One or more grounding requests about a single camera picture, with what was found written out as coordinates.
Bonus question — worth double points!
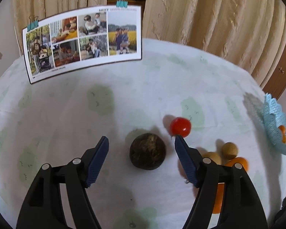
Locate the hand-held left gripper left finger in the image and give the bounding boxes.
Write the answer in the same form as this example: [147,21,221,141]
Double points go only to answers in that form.
[16,136,109,229]

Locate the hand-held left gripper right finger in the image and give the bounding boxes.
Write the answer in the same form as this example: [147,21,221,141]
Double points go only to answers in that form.
[174,135,268,229]

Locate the tan longan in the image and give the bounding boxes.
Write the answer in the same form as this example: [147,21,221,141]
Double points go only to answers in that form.
[201,152,223,165]
[221,142,239,160]

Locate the red tomato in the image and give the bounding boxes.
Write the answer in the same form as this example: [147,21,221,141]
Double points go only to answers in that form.
[170,117,192,138]

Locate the dark brown round fruit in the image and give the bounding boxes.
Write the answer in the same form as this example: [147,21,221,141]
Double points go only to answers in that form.
[129,133,167,171]

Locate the light blue plastic basket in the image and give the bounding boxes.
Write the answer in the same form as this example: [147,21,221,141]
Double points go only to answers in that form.
[262,93,286,157]

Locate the photo collage board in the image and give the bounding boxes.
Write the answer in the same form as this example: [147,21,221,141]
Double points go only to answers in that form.
[22,5,143,85]

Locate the beige curtain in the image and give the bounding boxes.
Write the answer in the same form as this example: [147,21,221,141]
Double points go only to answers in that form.
[142,0,286,86]
[13,0,108,55]

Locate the brown wooden door frame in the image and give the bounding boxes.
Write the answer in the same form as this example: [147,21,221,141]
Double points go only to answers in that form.
[264,21,286,101]

